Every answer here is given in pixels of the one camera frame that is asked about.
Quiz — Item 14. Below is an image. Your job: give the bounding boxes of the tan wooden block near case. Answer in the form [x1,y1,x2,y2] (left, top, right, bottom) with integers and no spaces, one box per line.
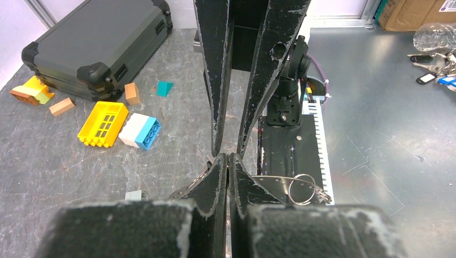
[49,98,75,117]

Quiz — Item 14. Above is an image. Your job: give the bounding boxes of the grey toy axle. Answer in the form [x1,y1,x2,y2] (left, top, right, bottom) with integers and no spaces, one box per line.
[124,190,148,201]

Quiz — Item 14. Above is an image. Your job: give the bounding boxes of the perforated metal ring plate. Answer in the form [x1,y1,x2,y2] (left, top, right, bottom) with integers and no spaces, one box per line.
[169,155,334,206]

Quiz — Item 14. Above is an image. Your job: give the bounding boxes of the black key tags on bench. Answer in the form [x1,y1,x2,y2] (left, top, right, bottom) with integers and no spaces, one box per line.
[408,52,455,87]

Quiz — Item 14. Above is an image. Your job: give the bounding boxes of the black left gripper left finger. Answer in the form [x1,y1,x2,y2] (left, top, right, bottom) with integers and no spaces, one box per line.
[35,153,228,257]

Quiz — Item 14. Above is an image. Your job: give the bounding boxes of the teal small block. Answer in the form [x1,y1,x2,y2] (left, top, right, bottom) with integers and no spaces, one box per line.
[156,81,174,97]

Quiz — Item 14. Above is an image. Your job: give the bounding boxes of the yellow window brick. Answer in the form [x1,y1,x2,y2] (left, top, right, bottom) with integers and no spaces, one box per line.
[77,101,129,148]

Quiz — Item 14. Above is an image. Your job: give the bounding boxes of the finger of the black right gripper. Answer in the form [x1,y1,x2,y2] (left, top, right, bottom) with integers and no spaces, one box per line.
[237,1,311,158]
[194,0,233,157]

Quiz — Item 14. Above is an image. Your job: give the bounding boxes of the white and blue brick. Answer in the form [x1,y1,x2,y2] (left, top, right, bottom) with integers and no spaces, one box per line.
[118,113,161,151]

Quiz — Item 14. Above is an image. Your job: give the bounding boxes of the cardboard box on bench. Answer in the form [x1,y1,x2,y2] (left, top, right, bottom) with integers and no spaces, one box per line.
[377,0,455,32]

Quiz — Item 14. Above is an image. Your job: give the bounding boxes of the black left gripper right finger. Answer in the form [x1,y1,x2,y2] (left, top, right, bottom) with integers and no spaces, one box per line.
[229,153,407,257]

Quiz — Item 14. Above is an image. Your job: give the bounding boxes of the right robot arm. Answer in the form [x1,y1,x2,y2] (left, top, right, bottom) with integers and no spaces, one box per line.
[194,0,310,156]

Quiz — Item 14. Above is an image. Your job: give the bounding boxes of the dark grey hard case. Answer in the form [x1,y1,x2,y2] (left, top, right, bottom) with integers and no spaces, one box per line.
[22,0,173,102]

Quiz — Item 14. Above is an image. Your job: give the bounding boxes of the orange green brown brick stack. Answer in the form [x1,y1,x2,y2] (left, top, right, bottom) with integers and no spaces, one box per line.
[9,76,55,106]

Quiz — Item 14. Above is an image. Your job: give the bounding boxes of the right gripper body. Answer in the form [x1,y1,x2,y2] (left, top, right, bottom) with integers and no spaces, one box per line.
[193,0,272,108]

